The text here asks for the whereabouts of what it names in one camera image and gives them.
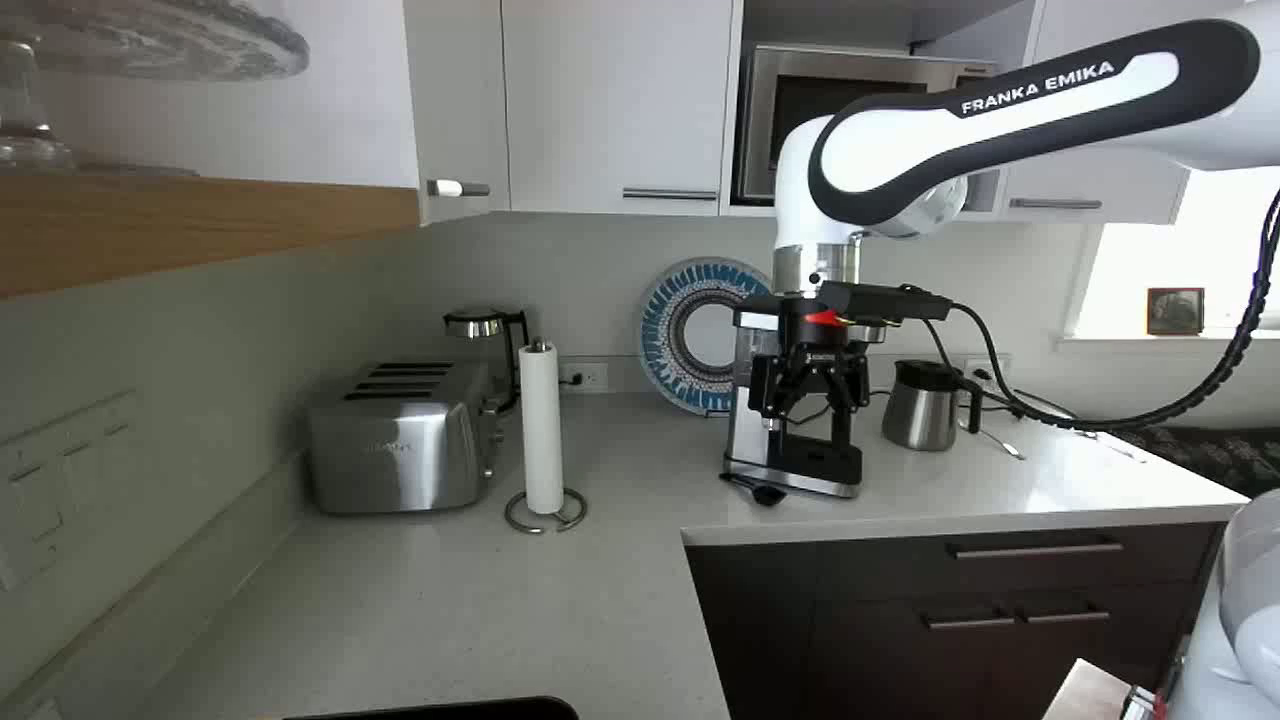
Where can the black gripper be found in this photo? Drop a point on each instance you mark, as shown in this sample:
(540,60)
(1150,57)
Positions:
(810,344)

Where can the black spoon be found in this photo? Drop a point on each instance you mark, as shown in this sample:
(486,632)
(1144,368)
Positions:
(763,495)

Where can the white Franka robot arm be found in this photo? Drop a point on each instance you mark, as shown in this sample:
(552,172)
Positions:
(1202,92)

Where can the small silver spoon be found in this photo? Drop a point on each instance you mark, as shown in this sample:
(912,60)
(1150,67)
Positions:
(1007,446)

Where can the steel thermal carafe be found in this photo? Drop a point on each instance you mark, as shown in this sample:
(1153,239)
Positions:
(930,405)

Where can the blue white decorative plate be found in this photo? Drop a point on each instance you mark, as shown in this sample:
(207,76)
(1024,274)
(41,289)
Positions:
(686,329)

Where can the dark brown lower cabinet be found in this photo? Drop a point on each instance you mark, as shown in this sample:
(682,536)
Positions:
(945,627)

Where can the metal paper towel holder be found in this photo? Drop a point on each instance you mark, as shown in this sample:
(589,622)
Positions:
(528,522)

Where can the white paper towel roll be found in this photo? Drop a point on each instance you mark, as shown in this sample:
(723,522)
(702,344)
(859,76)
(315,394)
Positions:
(540,425)

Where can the stainless steel microwave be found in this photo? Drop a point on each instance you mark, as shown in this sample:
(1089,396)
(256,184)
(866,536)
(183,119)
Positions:
(803,82)

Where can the stainless steel kettle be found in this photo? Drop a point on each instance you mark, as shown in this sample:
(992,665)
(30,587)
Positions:
(492,332)

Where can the small framed picture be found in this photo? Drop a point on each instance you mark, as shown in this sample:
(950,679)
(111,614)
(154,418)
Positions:
(1175,311)

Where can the stainless steel toaster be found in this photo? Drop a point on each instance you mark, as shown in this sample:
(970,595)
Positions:
(400,436)

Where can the white upper cabinet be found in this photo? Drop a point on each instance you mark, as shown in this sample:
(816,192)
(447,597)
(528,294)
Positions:
(568,104)

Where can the wooden shelf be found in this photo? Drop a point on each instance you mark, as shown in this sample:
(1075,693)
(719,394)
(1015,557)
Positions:
(86,230)

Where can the glass cake stand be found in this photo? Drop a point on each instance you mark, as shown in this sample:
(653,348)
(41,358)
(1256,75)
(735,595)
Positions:
(127,39)

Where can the white wall outlet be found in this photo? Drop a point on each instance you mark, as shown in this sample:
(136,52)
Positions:
(585,378)

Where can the white light switch panel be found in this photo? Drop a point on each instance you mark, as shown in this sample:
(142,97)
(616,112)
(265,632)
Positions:
(65,482)

